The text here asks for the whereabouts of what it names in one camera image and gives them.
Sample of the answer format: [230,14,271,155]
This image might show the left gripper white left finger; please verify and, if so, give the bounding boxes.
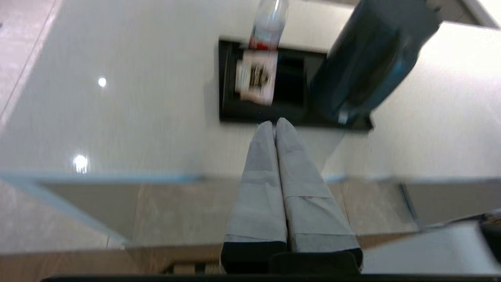
[224,121,288,244]

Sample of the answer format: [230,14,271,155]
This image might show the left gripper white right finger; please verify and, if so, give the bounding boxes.
[275,117,361,253]

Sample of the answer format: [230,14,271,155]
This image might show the black electric kettle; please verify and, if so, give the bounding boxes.
[309,0,443,127]

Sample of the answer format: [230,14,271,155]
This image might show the clear plastic water bottle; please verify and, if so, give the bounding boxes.
[249,0,290,51]

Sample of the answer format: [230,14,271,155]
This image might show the pink tea bag packet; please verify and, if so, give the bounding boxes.
[234,50,279,105]

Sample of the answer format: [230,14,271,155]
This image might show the black serving tray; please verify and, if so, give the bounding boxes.
[218,37,375,131]

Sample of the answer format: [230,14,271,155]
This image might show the black compartment box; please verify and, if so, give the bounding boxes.
[222,48,310,119]

